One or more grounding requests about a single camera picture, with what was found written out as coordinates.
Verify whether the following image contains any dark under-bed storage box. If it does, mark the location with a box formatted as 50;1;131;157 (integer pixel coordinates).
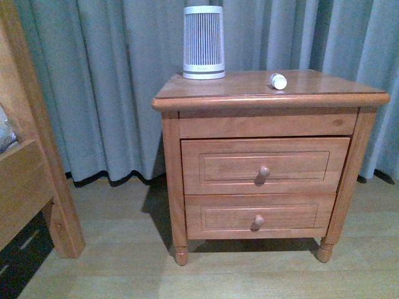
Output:
1;212;54;298

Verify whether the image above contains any wooden bed frame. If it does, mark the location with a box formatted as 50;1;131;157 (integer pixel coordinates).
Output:
1;1;85;258

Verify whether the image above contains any wooden drawer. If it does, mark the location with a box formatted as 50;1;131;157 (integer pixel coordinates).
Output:
181;137;350;195
185;193;335;239

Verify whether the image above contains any white medicine bottle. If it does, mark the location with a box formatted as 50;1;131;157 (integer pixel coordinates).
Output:
270;73;287;90

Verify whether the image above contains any white ribbed lamp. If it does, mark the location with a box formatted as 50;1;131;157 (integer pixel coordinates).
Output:
183;6;225;80

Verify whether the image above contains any grey curtain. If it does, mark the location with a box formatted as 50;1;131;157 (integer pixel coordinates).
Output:
16;1;398;182

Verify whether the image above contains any wooden nightstand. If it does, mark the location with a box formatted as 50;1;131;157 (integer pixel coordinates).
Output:
152;69;390;265

